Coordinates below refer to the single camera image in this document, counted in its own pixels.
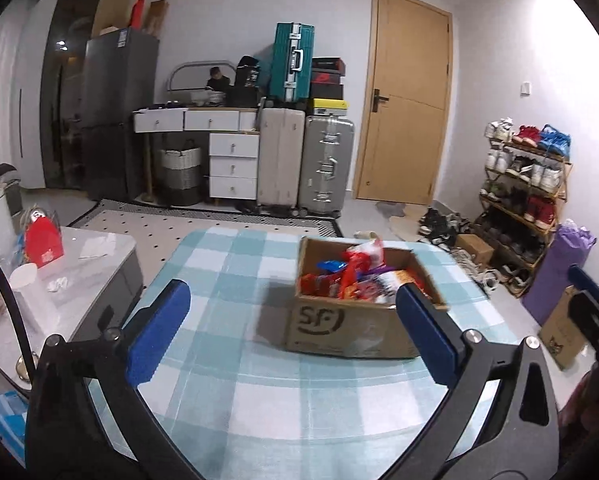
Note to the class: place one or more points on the grey refrigerator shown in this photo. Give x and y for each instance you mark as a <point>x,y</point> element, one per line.
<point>114,110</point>

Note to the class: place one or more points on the wooden shoe rack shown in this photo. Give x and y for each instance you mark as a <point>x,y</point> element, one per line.
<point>519,216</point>

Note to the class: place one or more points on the plain black shoe box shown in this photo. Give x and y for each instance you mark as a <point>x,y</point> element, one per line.
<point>327,91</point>

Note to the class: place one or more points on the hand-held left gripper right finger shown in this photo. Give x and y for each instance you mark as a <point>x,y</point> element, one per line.
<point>429,335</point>

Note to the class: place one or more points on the purple jelly snack packet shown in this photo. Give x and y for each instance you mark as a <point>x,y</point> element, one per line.
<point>379,270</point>

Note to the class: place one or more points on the wooden door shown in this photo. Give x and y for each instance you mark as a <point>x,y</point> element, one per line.
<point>409,60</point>

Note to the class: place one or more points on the blue white snack packet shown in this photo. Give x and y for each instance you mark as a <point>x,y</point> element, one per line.
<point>332,265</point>

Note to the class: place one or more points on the brown printed paper bag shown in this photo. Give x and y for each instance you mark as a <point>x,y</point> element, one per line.
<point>564,335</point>

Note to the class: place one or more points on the teal suitcase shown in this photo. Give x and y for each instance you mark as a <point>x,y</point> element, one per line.
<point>292,60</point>

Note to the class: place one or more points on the white orange noodle snack packet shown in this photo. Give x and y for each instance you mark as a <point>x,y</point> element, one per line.
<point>324,285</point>

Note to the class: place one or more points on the grey door mat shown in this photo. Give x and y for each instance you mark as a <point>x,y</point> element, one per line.
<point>389,207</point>

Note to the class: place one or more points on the small cardboard box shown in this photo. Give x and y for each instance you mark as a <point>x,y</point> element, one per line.
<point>474,250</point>

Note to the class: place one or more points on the blue white checkered tablecloth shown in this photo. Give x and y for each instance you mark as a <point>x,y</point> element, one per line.
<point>229,310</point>

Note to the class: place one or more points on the shoe rack with shoes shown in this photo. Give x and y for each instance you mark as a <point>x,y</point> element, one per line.
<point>539,207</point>

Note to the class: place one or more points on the beige suitcase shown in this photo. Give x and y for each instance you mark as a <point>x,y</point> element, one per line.
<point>279,160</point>

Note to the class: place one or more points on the white paper cup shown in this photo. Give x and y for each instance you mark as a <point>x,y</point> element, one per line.
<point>26,285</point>

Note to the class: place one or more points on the purple bag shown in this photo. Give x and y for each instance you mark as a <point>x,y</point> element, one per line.
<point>554,275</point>

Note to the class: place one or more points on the grey white red snack packet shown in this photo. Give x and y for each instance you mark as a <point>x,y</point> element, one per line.
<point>369,291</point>

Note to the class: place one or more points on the silver suitcase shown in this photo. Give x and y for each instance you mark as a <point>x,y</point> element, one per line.
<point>327,165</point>

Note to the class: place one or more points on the white marble side table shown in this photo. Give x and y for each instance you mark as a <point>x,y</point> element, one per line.
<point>94,280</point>

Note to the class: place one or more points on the pile of sneakers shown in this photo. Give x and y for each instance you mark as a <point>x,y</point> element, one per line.
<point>444,225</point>

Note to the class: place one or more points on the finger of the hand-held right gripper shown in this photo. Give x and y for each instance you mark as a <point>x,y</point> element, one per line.
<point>582,277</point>
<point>597,322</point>

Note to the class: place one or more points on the flat cardboard sheet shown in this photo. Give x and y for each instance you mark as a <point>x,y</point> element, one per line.
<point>114,0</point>

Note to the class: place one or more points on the blue plastic bag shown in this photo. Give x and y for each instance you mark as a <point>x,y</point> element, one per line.
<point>1,420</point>

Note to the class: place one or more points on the red gift box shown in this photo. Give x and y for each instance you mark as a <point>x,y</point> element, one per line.
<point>44,242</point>

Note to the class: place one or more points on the arched metal frame mirror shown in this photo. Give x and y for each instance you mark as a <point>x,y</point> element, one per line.
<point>189,77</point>

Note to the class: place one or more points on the red paper bag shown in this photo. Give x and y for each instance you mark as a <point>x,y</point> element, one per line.
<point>137,15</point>

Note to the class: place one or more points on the black bag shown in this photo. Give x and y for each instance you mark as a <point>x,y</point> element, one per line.
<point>247,82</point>

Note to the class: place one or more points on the black white patterned carpet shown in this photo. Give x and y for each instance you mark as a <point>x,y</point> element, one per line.
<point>154,220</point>

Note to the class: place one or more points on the white drawer cabinet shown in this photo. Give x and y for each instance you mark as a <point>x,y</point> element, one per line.
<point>232,165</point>

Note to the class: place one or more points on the grey white laundry basket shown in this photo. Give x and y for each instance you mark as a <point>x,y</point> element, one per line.
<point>179,175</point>

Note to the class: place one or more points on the brown cardboard box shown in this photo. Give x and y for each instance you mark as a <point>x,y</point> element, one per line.
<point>339,330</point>

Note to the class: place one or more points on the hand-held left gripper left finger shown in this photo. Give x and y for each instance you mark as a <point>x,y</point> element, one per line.
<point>159,330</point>

